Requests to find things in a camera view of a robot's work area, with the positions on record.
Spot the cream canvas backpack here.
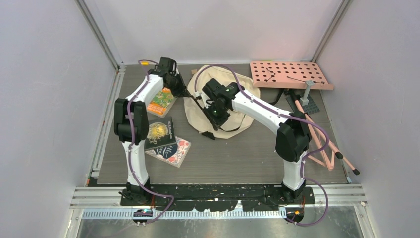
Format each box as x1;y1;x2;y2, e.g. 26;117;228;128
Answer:
184;65;261;139

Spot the orange green paperback book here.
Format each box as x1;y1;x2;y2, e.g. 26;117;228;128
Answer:
147;88;177;118

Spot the black moon cover book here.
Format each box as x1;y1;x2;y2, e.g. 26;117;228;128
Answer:
145;117;176;150

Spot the patterned book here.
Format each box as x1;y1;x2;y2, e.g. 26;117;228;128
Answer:
145;136;192;168

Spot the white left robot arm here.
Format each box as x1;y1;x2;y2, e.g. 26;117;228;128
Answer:
113;57;186;205

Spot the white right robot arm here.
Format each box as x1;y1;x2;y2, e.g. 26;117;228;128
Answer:
200;78;312;204

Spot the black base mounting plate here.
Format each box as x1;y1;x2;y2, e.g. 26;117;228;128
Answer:
119;184;315;212

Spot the pink perforated stand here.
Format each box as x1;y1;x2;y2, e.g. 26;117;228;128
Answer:
250;61;360;175

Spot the grey bracket on stand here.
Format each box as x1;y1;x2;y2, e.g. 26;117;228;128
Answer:
299;80;315;106

